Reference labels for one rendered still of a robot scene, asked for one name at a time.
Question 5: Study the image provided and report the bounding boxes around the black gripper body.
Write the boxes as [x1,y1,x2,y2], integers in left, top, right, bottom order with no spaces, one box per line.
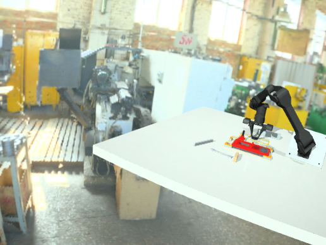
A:
[243,112,273,131]

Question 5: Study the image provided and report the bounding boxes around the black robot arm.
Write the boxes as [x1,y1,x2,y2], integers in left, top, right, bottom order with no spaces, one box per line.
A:
[249,85,316,159]

